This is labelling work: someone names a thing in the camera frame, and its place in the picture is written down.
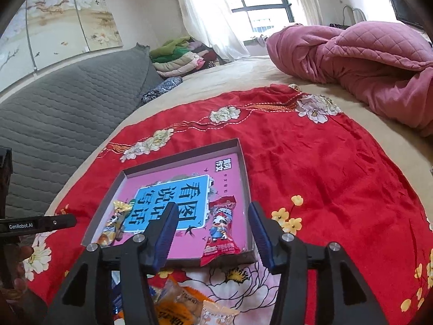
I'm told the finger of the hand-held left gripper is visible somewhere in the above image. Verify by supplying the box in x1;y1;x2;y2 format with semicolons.
40;213;77;233
0;147;13;216

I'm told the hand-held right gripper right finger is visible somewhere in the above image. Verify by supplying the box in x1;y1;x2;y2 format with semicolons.
248;202;389;325

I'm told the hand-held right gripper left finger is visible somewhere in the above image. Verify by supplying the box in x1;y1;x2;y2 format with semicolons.
47;202;179;325

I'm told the red cartoon snack packet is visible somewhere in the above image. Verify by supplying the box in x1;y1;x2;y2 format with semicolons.
200;194;251;267

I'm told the gold snack packet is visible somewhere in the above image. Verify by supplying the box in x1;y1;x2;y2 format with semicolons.
97;200;133;246

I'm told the grey box lid pink inside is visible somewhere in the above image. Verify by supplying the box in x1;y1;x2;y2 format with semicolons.
82;138;257;268

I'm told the blue snack packet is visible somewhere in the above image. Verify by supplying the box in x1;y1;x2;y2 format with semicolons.
111;271;125;316

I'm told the person's left hand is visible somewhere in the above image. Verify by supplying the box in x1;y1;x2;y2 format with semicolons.
9;244;35;300

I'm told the pale yellow snack packet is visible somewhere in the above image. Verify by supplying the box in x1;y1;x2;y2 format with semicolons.
149;276;185;308

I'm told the orange snack packet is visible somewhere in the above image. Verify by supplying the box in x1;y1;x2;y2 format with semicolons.
155;286;217;325

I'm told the red floral cloth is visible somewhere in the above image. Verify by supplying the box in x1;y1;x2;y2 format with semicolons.
27;83;433;325

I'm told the grey quilted headboard cushion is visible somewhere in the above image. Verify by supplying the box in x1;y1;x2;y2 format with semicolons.
0;43;166;218

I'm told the dark floral cloth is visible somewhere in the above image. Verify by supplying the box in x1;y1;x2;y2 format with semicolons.
141;76;183;105

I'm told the beige bed sheet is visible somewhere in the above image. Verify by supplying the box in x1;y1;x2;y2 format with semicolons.
45;54;433;217

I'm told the pile of folded clothes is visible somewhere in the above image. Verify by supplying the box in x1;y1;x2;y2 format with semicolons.
149;35;235;78

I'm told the pink quilted blanket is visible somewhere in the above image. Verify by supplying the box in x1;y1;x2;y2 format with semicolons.
266;21;433;138

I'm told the black framed window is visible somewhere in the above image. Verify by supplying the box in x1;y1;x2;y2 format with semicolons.
230;0;293;35

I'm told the black television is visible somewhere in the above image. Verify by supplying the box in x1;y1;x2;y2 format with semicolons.
385;0;427;30

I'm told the floral wall painting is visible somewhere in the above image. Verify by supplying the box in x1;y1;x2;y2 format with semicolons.
0;0;123;93

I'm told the metal chair frame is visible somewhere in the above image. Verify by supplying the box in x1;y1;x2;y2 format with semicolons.
342;5;369;27

